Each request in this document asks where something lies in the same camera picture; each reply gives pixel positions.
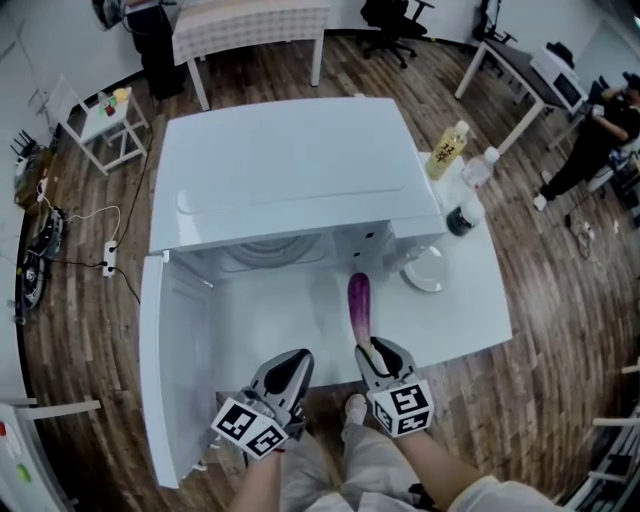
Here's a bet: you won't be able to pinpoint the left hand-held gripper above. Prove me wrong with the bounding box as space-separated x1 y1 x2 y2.
210 348 315 459

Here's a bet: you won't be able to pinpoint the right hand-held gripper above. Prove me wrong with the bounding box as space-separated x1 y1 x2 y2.
354 338 434 439

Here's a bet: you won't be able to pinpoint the purple eggplant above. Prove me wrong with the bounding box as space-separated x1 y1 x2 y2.
347 272 389 376

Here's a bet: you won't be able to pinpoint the person's right forearm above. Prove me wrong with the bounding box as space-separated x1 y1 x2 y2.
397 429 556 512

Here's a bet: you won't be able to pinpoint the person's left forearm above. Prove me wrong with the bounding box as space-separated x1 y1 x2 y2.
234 452 284 512

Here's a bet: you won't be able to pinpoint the white microwave black window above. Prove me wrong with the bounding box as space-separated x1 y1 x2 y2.
529 44 590 114

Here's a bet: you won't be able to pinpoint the person's white shoe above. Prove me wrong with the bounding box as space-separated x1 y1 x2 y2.
344 393 368 426

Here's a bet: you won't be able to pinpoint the white square table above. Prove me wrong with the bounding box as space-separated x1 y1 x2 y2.
209 149 515 389

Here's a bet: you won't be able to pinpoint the white round plate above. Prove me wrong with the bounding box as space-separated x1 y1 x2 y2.
402 245 450 294

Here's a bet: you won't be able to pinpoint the person's beige trousers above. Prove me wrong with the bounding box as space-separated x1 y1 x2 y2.
279 422 426 512

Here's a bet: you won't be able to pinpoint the dark liquid bottle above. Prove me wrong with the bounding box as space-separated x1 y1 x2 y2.
445 193 486 237

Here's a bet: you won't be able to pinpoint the white power strip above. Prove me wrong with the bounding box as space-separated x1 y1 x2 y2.
102 240 119 279

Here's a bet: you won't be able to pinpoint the clear water bottle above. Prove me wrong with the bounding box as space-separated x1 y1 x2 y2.
459 146 501 190

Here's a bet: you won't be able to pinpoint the yellow drink bottle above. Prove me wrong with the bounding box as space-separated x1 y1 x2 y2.
424 119 471 181

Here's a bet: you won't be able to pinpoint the pale wooden plank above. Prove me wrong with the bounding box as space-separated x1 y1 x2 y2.
19 398 101 421

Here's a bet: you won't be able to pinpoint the spare gripper device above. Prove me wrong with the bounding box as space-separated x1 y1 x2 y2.
29 207 69 259
17 247 49 311

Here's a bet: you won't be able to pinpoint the white side table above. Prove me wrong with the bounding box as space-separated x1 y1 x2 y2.
47 74 151 177

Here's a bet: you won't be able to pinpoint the brown cardboard box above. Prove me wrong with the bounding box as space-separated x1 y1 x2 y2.
13 147 56 209

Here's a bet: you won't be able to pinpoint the dark top table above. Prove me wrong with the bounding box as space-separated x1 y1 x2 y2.
453 38 589 154

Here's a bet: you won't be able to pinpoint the checkered cloth table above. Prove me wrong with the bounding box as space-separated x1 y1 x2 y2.
172 0 332 112

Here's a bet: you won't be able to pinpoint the black router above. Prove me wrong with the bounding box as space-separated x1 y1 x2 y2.
10 128 39 161

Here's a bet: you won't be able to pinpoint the black office chair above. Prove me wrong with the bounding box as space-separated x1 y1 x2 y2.
545 42 576 69
472 0 519 46
359 0 435 70

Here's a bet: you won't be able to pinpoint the black cable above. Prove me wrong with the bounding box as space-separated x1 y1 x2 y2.
49 99 156 306

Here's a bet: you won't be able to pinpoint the white floor cable bundle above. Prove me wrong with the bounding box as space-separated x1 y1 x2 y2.
564 214 624 259

